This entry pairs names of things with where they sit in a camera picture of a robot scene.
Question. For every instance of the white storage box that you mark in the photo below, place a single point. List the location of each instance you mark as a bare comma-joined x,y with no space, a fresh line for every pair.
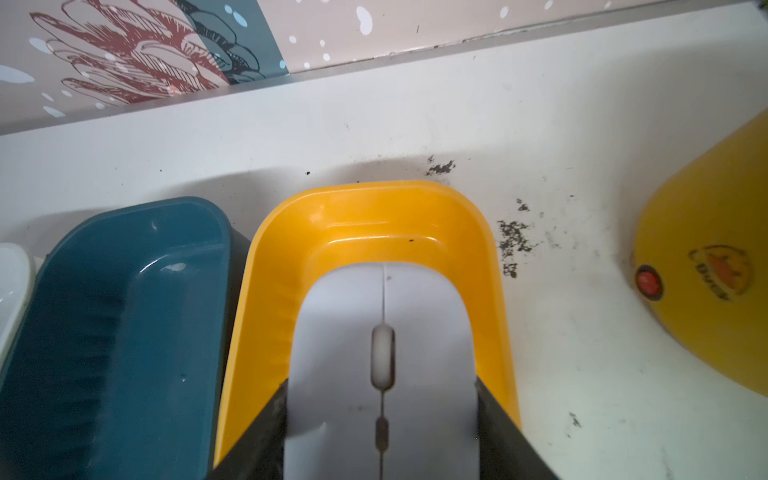
18,275

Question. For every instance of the yellow storage box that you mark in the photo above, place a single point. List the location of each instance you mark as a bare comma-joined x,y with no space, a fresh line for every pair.
320,230

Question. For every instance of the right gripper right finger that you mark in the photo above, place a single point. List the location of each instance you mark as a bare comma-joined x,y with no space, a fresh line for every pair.
503,450

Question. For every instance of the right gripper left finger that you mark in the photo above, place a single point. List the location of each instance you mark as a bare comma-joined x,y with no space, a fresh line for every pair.
259,452

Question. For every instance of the yellow pot with black lid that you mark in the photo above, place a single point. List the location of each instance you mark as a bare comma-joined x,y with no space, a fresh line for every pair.
700,254

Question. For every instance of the teal storage box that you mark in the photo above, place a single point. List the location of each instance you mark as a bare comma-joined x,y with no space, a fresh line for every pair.
116,370

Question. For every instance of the white mouse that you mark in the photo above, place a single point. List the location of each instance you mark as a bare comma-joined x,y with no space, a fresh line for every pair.
382,378

